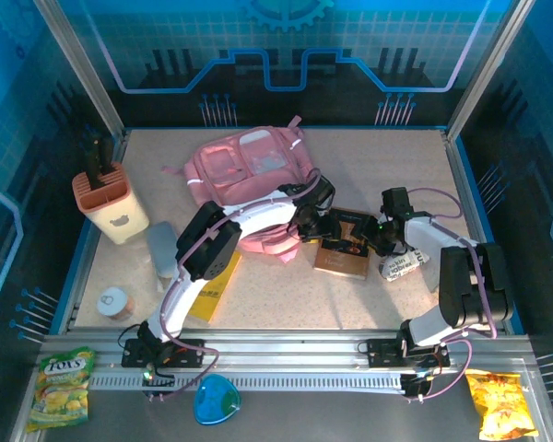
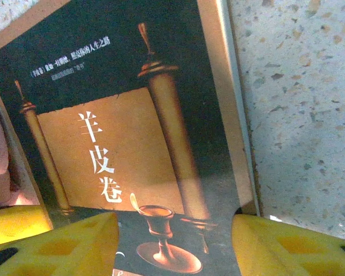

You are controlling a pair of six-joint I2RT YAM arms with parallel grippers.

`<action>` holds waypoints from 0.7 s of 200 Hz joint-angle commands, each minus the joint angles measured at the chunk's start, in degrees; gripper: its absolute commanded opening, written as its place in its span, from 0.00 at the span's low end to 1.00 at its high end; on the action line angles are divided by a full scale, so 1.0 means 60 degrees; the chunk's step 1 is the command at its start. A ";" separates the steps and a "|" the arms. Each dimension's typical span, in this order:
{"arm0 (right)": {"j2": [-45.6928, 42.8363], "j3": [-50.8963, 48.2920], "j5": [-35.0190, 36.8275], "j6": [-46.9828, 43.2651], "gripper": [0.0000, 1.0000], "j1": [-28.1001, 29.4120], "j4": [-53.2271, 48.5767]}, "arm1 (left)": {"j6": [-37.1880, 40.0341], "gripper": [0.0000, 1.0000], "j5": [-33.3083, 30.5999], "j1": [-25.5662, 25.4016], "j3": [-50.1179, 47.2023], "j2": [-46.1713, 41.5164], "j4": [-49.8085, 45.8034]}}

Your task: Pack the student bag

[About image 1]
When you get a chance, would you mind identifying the black handled knife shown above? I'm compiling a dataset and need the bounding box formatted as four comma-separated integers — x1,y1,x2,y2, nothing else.
83,136,103,191
99,135,117,178

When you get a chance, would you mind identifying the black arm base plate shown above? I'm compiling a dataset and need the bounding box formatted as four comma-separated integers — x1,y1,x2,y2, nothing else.
366,338,451,368
122,338,206,369

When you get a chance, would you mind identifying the yellow chips bag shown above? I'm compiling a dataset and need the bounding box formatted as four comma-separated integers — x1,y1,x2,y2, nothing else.
464,367,539,441

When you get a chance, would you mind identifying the pink student backpack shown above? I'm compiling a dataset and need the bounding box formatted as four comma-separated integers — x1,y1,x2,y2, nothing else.
160,114,324,264

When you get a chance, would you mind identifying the tin can with pull tab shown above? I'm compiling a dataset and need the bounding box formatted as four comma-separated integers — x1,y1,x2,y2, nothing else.
96,285,135,322

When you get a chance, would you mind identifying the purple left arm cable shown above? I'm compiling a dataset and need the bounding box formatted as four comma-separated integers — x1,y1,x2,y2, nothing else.
145,169,324,402

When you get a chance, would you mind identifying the crumpled black and white packet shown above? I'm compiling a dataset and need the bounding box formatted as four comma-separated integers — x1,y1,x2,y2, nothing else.
377,248,432,283

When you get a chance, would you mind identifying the grey cup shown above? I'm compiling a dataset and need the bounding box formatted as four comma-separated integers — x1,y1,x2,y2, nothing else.
146,220,181,294

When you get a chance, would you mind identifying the cream and terracotta knife block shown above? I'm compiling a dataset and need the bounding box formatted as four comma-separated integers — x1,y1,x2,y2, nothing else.
71,161,151,245

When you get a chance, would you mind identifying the aluminium side rail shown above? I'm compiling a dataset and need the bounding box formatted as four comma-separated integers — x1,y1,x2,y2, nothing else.
441,128,511,333
57,130,131,335

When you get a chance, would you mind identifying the blue translucent plastic case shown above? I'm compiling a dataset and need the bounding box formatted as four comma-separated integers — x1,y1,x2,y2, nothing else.
193,373,242,425

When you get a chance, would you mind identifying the aluminium front frame rail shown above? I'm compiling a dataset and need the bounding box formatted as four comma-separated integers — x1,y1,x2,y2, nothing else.
41,327,534,372

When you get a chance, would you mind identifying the white slotted cable duct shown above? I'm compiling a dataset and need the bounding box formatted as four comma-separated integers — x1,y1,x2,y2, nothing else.
89,371,406,393

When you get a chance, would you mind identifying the brown hardcover book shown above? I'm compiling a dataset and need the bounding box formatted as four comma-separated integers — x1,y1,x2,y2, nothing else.
312,206,382,281

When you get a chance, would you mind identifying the green candy bag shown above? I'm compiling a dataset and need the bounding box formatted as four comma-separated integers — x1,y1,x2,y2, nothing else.
26,345,97,434

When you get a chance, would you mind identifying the yellow cartoon cover book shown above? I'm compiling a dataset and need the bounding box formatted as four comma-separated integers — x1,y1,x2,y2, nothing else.
186,250,243,326

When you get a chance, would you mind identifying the aluminium frame post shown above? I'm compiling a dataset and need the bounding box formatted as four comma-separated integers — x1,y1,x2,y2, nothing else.
31,0,129,142
444,0,538,139

